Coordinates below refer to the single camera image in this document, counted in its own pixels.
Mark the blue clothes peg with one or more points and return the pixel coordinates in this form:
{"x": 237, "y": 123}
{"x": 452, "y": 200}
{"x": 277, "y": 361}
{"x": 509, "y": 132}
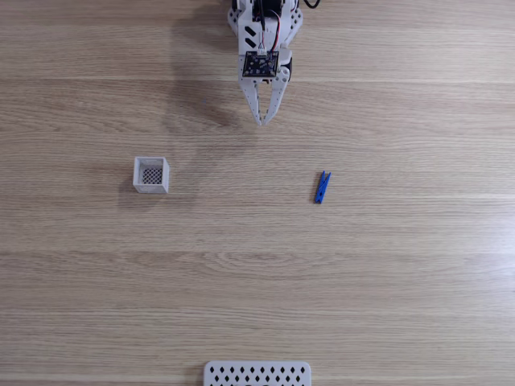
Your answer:
{"x": 322, "y": 187}

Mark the small white mesh crate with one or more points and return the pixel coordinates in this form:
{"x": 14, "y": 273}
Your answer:
{"x": 151, "y": 175}

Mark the black camera circuit board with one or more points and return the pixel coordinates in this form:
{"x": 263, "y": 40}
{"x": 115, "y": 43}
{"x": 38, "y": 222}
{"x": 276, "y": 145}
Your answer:
{"x": 260, "y": 64}

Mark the white perforated base plate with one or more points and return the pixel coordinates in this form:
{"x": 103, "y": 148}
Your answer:
{"x": 257, "y": 374}

